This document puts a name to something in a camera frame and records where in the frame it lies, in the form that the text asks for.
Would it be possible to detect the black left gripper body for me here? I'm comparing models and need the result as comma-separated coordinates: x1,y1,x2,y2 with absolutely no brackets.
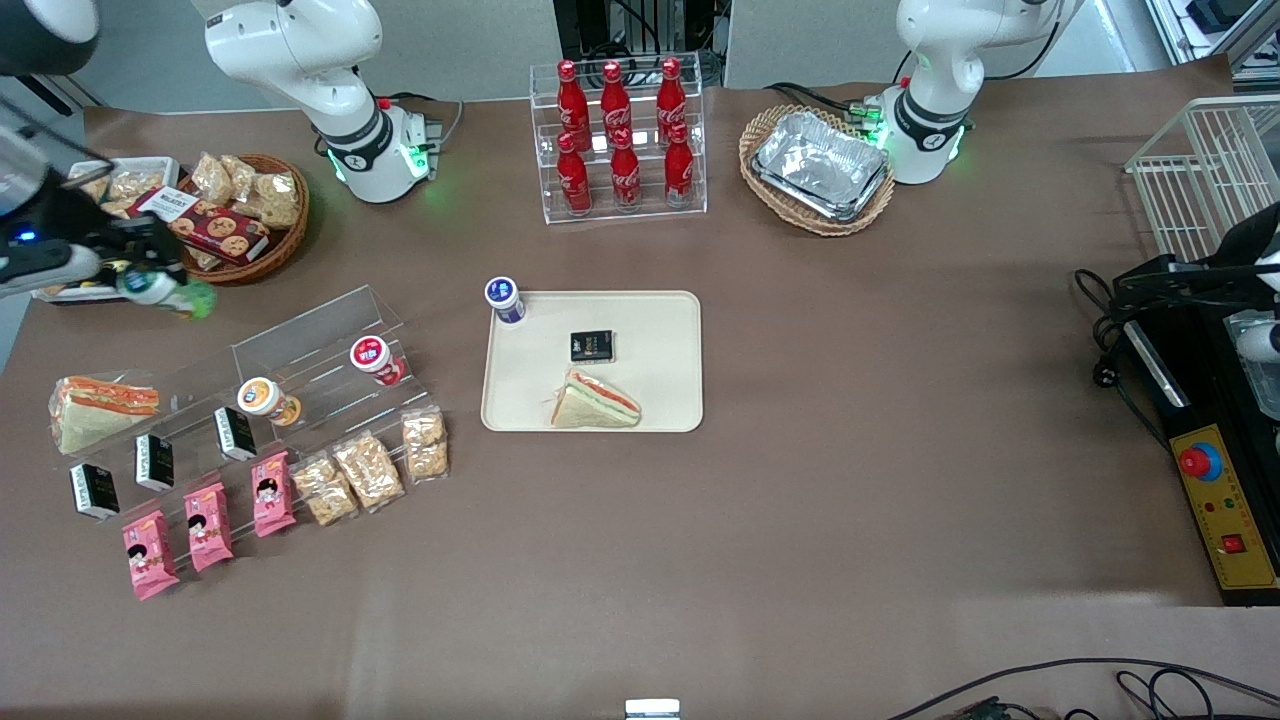
1213,203,1280,297

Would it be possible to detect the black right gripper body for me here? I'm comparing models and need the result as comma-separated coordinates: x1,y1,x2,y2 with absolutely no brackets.
28,180,153,265

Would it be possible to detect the green gum bottle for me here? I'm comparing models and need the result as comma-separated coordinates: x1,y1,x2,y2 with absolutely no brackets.
118,268,217,320

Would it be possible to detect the white rectangular snack tray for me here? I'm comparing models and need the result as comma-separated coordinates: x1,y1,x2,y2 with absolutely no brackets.
30,157,182,304

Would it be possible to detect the orange gum bottle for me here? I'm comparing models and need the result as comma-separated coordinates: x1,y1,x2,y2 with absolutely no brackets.
237,377,301,428

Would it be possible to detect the red gum bottle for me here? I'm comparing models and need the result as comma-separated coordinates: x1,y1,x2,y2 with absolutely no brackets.
350,336,408,388

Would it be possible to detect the blue gum bottle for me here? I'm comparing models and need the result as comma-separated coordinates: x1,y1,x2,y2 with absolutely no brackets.
485,277,527,325

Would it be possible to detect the beige plastic tray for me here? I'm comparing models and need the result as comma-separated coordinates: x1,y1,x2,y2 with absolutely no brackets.
481,290,704,433

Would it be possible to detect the red cookie box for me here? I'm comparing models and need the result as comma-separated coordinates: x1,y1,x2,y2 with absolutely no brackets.
127,186,271,266

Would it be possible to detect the round brown wicker basket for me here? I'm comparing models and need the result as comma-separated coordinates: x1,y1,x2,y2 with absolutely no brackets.
155,153,311,286

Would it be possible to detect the triangle sandwich in wrap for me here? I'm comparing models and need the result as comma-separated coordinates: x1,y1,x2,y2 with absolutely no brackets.
48,373,161,456
549,368,642,430

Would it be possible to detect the black control box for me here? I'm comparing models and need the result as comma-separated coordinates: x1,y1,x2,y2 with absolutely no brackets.
1110,255,1280,608

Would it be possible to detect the clear acrylic tiered shelf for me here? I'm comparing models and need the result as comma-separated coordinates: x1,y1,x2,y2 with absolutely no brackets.
48,285,446,526

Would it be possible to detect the black white snack box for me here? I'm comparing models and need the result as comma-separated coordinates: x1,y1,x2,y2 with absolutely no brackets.
135,432,176,493
214,406,258,463
69,462,121,522

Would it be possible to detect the pink snack packet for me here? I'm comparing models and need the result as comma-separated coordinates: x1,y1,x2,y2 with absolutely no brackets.
183,482,235,573
122,510,182,601
250,451,298,539

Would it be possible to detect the yellow control panel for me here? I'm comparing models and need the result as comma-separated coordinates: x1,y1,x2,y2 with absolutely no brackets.
1168,424,1279,591

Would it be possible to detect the red cola bottle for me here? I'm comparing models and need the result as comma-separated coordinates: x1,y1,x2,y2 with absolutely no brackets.
556,132,593,216
556,60,591,151
600,61,633,146
656,57,688,141
663,122,695,207
610,128,643,211

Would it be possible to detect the silver foil container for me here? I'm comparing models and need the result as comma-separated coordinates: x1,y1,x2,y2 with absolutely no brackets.
752,110,891,223

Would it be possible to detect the oval light wicker basket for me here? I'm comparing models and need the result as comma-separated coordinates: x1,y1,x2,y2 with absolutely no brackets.
739,104,896,237

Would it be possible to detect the clear acrylic bottle rack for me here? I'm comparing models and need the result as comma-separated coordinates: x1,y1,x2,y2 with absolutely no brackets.
530,52,708,225

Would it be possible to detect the black equipment rack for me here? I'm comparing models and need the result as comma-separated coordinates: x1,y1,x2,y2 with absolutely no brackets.
553,0,733,63

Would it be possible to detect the white wire basket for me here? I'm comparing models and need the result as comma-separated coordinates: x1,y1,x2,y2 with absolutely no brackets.
1125,95,1280,263

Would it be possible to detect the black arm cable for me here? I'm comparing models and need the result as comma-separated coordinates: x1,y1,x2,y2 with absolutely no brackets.
0,100,113,169

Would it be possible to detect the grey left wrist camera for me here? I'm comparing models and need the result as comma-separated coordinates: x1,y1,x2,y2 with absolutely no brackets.
1235,316,1280,365

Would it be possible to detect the black power cable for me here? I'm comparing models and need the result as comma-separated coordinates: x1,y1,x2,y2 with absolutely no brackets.
1075,268,1173,453

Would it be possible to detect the aluminium frame shelf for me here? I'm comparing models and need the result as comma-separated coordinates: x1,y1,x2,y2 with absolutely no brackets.
1145,0,1280,83

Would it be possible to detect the black base cable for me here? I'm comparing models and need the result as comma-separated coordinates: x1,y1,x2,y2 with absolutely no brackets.
765,80,883,127

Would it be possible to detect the black floor cable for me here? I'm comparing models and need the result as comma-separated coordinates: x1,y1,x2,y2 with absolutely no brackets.
885,657,1280,720

